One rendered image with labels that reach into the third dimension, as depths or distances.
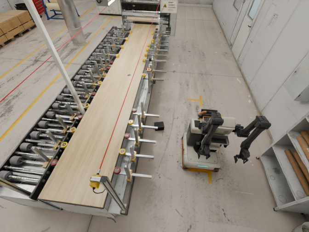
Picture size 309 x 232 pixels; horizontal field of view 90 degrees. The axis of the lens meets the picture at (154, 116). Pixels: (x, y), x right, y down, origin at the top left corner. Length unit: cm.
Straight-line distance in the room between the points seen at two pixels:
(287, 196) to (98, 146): 297
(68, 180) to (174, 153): 183
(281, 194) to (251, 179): 43
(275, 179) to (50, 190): 328
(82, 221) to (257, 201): 272
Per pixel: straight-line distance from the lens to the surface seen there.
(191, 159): 278
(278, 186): 339
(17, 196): 260
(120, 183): 224
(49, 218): 313
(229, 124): 196
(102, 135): 230
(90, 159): 215
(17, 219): 338
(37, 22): 208
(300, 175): 309
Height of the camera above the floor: 272
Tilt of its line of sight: 49 degrees down
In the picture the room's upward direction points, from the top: 1 degrees clockwise
